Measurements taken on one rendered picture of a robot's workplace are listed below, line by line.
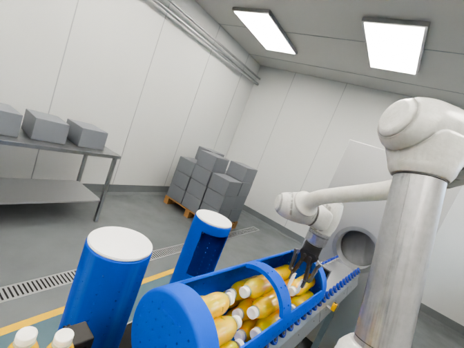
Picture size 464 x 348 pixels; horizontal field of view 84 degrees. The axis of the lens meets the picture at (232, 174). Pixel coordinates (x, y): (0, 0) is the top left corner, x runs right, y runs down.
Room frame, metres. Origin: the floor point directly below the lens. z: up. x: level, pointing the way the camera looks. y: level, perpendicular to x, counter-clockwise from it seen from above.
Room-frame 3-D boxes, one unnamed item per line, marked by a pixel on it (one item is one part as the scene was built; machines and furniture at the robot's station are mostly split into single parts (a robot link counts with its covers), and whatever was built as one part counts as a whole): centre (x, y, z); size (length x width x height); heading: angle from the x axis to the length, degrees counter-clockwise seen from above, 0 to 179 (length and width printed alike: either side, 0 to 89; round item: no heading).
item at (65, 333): (0.51, 0.22, 1.09); 0.04 x 0.04 x 0.02
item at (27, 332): (0.48, 0.29, 1.09); 0.04 x 0.04 x 0.02
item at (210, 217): (1.83, 0.00, 1.03); 0.28 x 0.28 x 0.01
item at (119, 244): (1.08, 0.35, 1.03); 0.28 x 0.28 x 0.01
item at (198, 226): (1.83, 0.00, 0.59); 0.28 x 0.28 x 0.88
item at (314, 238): (1.08, -0.44, 1.38); 0.09 x 0.09 x 0.06
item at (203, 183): (4.68, 0.29, 0.59); 1.20 x 0.80 x 1.19; 59
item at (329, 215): (1.08, -0.43, 1.49); 0.13 x 0.11 x 0.16; 104
